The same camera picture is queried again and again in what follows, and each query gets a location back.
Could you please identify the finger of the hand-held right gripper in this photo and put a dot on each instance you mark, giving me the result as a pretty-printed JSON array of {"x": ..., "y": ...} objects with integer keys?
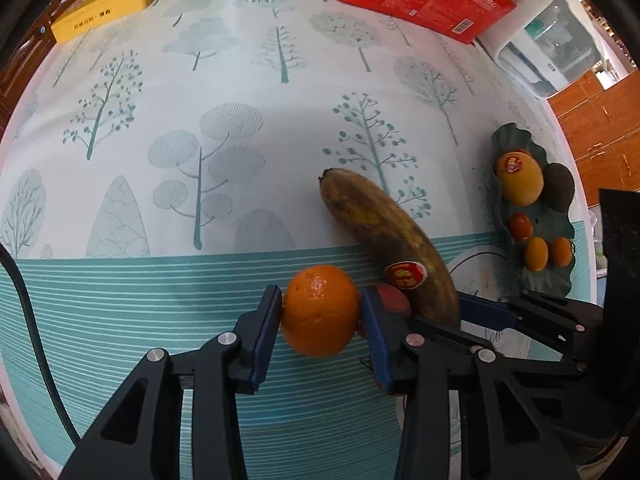
[
  {"x": 482, "y": 307},
  {"x": 530, "y": 355}
]

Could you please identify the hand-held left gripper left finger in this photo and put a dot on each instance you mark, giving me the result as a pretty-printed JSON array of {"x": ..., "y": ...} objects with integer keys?
[{"x": 267, "y": 340}]

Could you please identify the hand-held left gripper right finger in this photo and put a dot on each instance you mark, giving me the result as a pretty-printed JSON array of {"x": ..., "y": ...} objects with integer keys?
[{"x": 375, "y": 340}]

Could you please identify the red lychee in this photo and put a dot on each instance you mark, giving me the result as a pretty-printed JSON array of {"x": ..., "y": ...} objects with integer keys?
[{"x": 397, "y": 302}]

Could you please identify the large orange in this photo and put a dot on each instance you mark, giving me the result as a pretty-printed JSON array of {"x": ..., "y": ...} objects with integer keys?
[{"x": 320, "y": 310}]

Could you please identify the dark green scalloped plate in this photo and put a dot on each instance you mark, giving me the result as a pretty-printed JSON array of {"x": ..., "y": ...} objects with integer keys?
[{"x": 547, "y": 282}]

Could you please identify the small yellow-orange kumquat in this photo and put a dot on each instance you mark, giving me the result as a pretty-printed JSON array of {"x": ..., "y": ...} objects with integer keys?
[{"x": 536, "y": 254}]

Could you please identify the small mandarin orange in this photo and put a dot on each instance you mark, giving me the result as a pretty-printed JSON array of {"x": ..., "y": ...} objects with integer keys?
[{"x": 561, "y": 251}]

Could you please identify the red cherry tomato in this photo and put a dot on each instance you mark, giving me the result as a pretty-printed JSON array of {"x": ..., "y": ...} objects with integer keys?
[{"x": 520, "y": 226}]

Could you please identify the overripe brown banana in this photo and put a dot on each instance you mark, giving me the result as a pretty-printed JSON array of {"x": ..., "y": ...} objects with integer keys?
[{"x": 380, "y": 230}]

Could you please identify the yellow orange with sticker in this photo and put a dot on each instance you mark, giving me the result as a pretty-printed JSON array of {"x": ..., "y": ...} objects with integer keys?
[{"x": 522, "y": 185}]

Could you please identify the dark avocado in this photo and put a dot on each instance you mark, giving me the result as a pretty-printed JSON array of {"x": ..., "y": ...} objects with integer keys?
[{"x": 559, "y": 187}]

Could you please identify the tall wooden cabinet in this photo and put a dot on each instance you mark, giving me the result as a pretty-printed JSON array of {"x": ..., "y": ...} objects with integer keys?
[{"x": 605, "y": 125}]

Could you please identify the clear plastic storage container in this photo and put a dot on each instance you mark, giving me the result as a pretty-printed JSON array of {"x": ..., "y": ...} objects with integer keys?
[{"x": 550, "y": 60}]

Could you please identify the tree print tablecloth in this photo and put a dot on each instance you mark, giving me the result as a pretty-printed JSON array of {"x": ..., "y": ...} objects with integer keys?
[{"x": 200, "y": 85}]

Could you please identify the red paper cup package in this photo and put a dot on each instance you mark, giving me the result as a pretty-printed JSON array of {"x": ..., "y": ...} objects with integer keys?
[{"x": 425, "y": 0}]

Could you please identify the yellow flat box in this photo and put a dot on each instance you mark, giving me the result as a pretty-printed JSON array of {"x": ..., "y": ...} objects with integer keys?
[{"x": 100, "y": 10}]

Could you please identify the wooden kitchen base cabinet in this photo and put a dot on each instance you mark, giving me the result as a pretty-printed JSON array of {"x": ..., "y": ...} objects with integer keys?
[{"x": 20, "y": 60}]

